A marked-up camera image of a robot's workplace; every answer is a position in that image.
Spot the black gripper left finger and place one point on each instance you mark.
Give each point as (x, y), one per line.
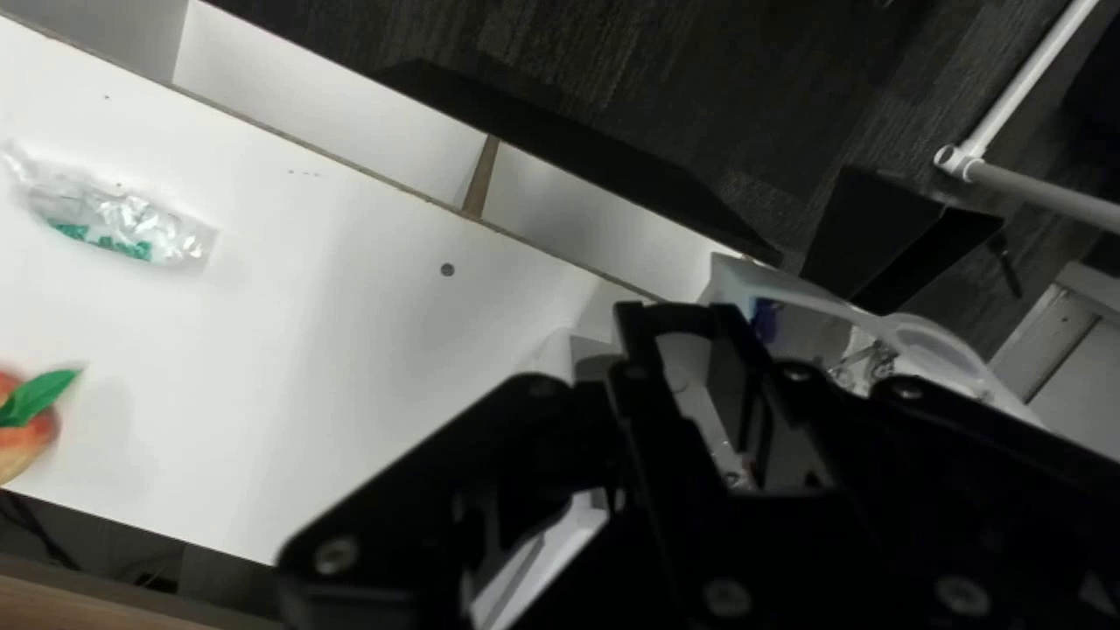
(642, 395)

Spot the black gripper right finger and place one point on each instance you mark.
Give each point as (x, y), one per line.
(781, 422)

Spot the clear plastic drawer with parts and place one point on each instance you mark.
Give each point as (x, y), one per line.
(923, 352)

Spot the clear plastic bag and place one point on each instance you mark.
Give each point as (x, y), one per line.
(118, 222)

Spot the black angular box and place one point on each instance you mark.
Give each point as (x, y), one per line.
(893, 238)

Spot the white open shelf table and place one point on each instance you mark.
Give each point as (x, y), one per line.
(353, 352)

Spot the white pole stand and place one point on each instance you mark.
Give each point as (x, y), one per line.
(1039, 192)

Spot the plush peach with leaf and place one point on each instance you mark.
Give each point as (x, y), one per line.
(26, 430)

